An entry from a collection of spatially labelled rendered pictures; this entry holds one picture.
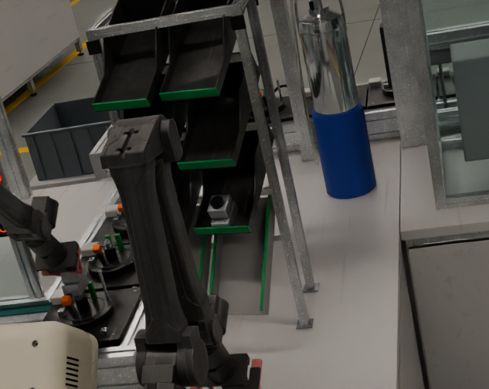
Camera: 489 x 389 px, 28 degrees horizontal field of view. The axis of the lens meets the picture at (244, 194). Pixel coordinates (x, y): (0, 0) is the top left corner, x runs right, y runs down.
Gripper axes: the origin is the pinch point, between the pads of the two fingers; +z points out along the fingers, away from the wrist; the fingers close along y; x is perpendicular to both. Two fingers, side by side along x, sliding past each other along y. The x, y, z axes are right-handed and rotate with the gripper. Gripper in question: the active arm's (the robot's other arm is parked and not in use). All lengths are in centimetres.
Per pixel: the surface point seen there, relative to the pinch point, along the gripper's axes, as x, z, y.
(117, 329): 14.0, 5.9, -10.3
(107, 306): 6.1, 9.2, -6.1
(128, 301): 3.5, 13.6, -9.7
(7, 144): -84, 65, 61
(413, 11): -67, 8, -87
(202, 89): -18, -40, -45
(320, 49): -73, 25, -59
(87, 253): -19.3, 29.4, 10.0
